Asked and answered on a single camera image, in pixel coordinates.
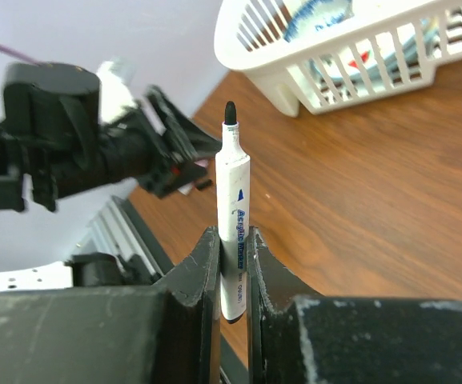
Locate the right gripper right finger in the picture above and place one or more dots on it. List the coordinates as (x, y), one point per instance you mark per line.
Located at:
(297, 335)

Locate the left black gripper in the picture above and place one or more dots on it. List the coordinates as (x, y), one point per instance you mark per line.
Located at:
(135, 150)

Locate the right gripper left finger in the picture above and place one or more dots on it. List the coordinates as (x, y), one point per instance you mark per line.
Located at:
(101, 319)

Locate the white black-tip marker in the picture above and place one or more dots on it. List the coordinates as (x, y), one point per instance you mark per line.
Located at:
(232, 171)

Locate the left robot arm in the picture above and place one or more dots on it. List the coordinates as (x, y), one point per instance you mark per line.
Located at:
(71, 130)

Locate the purple pen cap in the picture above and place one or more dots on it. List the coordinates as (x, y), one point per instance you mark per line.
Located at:
(202, 163)

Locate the white plastic dish basket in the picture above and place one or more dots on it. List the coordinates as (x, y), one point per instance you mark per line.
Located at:
(249, 39)

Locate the blue patterned bowl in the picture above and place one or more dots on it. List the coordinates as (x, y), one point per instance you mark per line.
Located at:
(316, 15)

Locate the white strawberry plate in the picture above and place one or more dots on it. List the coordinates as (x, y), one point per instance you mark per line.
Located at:
(384, 56)

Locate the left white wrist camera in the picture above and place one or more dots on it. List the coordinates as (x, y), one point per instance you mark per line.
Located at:
(115, 96)

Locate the aluminium frame rail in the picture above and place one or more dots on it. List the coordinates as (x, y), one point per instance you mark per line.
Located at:
(111, 231)

